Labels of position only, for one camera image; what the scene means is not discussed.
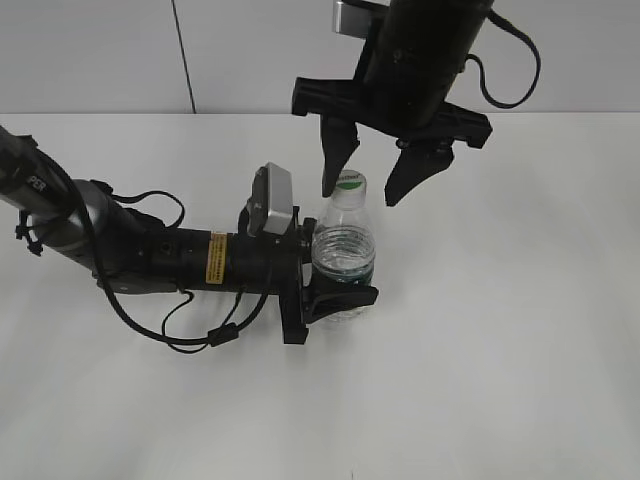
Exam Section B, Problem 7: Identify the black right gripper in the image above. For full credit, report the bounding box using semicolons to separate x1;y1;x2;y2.
291;29;492;207

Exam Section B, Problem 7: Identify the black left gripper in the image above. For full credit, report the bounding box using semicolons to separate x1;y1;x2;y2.
232;207;379;345

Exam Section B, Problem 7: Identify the clear Cestbon water bottle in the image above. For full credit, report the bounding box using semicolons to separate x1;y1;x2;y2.
311;197;376;286

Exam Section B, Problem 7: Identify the white green bottle cap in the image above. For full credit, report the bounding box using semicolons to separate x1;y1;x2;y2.
330;169;367;210

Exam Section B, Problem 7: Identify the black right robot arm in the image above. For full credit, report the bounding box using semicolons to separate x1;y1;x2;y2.
291;1;492;206

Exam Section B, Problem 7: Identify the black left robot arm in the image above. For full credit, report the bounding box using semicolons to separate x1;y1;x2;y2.
1;132;378;345

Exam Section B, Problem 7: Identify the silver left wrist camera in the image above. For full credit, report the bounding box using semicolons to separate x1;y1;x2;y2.
246;162;293;236

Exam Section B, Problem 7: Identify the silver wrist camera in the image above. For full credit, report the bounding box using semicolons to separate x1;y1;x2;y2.
332;0;388;39
246;162;293;236

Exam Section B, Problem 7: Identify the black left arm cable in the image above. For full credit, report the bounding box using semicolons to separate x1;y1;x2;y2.
59;169;271;353

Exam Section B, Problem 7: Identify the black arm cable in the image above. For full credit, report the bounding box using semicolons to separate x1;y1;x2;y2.
59;169;271;353
462;7;542;108

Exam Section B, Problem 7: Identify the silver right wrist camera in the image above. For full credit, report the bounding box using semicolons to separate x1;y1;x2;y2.
332;0;388;39

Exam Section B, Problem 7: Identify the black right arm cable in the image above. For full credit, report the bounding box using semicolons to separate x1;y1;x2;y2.
462;7;542;108

